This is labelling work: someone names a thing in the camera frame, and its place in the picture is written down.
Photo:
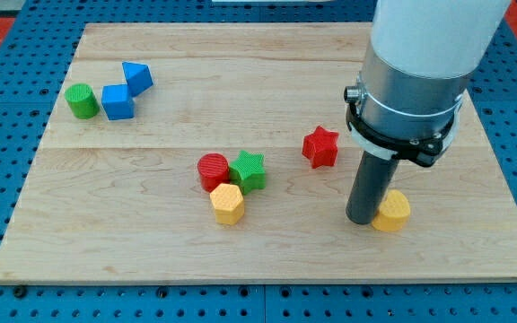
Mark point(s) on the light wooden board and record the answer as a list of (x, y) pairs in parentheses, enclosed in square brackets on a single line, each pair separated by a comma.
[(121, 203)]

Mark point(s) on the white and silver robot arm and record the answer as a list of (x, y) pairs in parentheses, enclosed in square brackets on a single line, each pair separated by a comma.
[(406, 102)]

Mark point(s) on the yellow hexagon block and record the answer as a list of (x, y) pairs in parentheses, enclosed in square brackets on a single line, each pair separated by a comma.
[(228, 203)]

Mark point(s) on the green star block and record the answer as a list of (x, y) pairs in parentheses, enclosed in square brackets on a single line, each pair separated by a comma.
[(247, 172)]

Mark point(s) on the green cylinder block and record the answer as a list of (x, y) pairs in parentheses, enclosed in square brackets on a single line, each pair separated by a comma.
[(81, 100)]

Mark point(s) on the red star block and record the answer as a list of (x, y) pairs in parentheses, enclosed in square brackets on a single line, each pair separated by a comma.
[(320, 147)]

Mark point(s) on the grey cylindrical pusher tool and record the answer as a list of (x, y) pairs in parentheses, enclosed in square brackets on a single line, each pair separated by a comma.
[(372, 179)]

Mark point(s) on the blue cube block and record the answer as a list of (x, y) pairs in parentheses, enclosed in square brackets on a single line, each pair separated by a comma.
[(117, 101)]

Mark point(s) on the yellow heart block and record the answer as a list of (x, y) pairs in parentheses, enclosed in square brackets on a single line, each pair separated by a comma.
[(392, 213)]

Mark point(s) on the blue triangular prism block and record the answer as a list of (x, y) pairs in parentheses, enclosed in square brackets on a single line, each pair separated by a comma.
[(138, 77)]

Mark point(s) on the red cylinder block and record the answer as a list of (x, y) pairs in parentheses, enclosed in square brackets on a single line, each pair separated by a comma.
[(213, 170)]

